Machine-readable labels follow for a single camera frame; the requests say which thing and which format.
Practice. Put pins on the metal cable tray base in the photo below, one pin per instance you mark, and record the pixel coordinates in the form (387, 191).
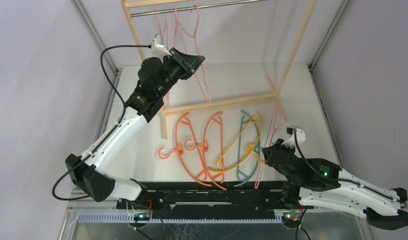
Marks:
(86, 219)

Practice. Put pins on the metal rack rod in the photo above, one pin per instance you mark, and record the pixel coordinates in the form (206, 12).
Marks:
(206, 6)

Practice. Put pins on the aluminium frame post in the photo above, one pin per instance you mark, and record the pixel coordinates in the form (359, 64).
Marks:
(107, 67)
(319, 80)

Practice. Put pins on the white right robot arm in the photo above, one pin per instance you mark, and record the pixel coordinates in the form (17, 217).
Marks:
(317, 182)

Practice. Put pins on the aluminium frame post left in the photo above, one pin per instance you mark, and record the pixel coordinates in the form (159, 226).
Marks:
(107, 67)

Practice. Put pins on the hanging pink wire hanger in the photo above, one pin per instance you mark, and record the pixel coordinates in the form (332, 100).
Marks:
(163, 28)

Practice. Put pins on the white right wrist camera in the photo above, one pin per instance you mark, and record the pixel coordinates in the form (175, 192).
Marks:
(297, 136)

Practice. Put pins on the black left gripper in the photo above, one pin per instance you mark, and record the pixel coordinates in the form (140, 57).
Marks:
(188, 64)

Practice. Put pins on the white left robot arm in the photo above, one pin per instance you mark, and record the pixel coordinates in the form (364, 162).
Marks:
(88, 171)

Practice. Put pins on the orange plastic hanger left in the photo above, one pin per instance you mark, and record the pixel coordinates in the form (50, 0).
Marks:
(182, 152)

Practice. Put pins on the yellow plastic hanger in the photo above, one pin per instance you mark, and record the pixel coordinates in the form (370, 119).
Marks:
(244, 151)

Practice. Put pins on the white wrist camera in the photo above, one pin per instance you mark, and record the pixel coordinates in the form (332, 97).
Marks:
(297, 136)
(158, 48)

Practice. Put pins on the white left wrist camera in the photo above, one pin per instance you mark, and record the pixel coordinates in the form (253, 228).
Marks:
(158, 48)

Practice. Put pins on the orange plastic hanger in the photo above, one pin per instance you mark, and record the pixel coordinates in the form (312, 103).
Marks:
(182, 152)
(218, 179)

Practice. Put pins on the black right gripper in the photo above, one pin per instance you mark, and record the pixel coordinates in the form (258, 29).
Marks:
(273, 156)

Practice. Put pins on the wooden clothes rack frame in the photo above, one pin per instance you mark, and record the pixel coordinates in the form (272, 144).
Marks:
(272, 96)

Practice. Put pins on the aluminium frame post right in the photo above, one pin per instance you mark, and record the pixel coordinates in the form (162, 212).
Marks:
(319, 80)

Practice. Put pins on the pink wire hanger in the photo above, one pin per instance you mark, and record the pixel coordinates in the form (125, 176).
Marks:
(277, 120)
(203, 85)
(163, 28)
(178, 37)

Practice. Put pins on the orange plastic hanger right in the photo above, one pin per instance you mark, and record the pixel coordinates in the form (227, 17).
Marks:
(218, 179)

